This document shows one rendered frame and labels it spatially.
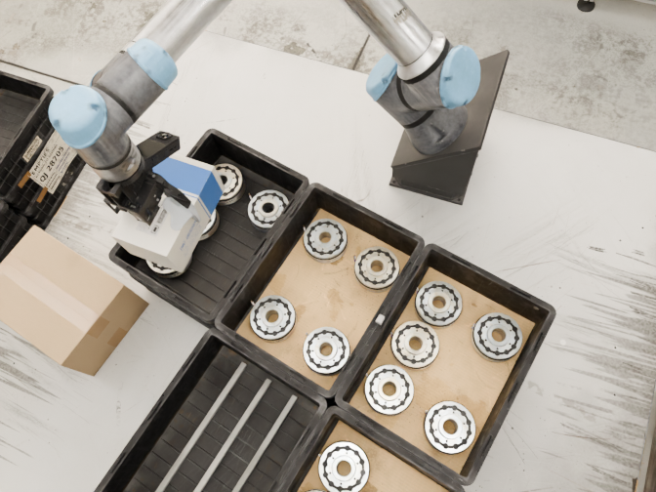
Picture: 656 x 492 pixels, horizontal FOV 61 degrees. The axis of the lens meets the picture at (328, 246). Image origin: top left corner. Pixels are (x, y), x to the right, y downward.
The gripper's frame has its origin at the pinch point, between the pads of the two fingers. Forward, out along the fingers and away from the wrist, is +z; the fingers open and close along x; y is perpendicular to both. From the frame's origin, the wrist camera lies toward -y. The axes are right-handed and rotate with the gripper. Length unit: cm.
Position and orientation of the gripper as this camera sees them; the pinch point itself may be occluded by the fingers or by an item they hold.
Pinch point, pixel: (168, 206)
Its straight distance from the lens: 112.3
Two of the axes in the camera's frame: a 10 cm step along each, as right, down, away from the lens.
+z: 0.8, 3.7, 9.3
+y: -3.7, 8.7, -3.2
